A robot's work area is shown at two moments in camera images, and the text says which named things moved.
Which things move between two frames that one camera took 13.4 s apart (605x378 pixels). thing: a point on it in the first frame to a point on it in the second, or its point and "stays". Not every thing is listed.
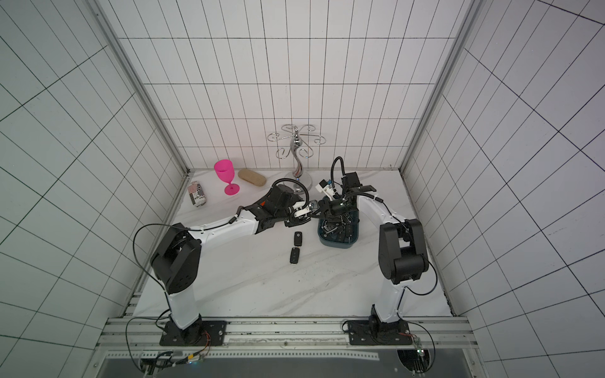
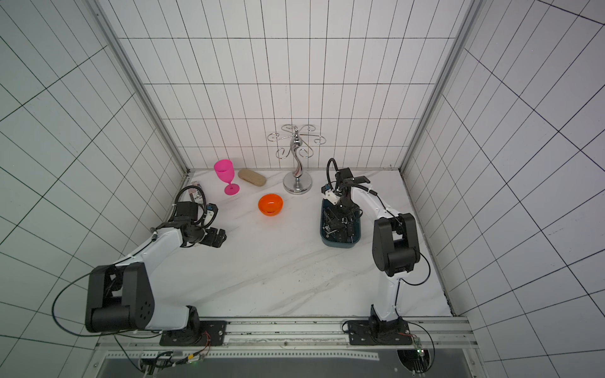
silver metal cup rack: x=295 y=136 stays
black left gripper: x=295 y=222 to x=218 y=241
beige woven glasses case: x=252 y=177 stays
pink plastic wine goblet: x=224 y=170 stays
